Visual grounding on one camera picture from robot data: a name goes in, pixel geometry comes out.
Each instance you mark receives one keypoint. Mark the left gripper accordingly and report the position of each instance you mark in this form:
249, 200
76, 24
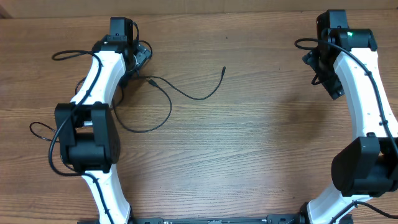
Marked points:
140, 51

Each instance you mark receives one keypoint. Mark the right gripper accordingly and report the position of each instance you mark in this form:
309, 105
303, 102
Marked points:
333, 85

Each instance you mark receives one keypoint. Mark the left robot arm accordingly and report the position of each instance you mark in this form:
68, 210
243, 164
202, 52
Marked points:
88, 137

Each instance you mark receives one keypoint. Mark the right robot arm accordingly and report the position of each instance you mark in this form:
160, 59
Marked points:
345, 62

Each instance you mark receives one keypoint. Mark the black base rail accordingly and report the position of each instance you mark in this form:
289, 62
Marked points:
269, 219

